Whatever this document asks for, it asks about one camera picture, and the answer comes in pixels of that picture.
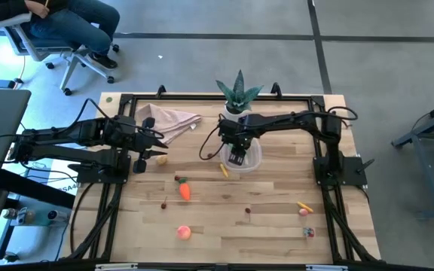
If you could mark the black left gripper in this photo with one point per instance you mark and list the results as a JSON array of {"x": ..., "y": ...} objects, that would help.
[{"x": 139, "y": 139}]

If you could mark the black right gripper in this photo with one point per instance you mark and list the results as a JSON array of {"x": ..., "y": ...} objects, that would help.
[{"x": 241, "y": 131}]

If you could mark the beige toy potato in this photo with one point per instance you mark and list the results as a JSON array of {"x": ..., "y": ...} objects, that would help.
[{"x": 161, "y": 160}]

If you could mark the clear plastic tupperware container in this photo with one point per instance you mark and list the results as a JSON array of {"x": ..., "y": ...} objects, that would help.
[{"x": 252, "y": 162}]

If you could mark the yellow toy fry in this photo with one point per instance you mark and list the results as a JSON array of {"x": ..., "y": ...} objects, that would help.
[
  {"x": 223, "y": 170},
  {"x": 305, "y": 206}
]

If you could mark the orange ball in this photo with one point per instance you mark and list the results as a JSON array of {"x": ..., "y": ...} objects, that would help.
[{"x": 185, "y": 191}]

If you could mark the small pink toy fruit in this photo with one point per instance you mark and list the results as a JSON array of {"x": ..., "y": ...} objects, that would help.
[{"x": 303, "y": 212}]

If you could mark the pink toy peach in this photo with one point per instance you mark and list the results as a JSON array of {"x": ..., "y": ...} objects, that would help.
[{"x": 183, "y": 233}]

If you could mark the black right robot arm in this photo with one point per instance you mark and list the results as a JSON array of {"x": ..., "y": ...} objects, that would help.
[{"x": 296, "y": 120}]

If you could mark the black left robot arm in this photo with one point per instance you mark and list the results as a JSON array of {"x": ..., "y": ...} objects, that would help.
[{"x": 51, "y": 135}]

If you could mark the beige folded cloth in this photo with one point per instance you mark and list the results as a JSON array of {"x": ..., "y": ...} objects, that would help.
[{"x": 172, "y": 120}]

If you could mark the snake plant in white pot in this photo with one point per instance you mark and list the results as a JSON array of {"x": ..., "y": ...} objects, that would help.
[{"x": 236, "y": 101}]

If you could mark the green round sticker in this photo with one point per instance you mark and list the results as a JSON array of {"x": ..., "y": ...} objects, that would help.
[{"x": 109, "y": 99}]

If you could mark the small multicoloured toy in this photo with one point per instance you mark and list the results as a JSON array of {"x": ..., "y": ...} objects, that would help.
[{"x": 308, "y": 232}]

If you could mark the white office chair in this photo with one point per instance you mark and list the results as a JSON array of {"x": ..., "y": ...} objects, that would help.
[{"x": 74, "y": 60}]

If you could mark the white cylindrical device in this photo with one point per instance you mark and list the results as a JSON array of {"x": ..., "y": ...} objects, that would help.
[{"x": 53, "y": 215}]

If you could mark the person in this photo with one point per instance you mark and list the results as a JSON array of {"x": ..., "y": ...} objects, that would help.
[{"x": 85, "y": 22}]

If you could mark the black frame hook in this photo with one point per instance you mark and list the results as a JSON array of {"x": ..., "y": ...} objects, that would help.
[
  {"x": 276, "y": 89},
  {"x": 161, "y": 91}
]

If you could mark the black aluminium table frame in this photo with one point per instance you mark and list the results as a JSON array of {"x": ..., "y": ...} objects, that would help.
[{"x": 187, "y": 97}]

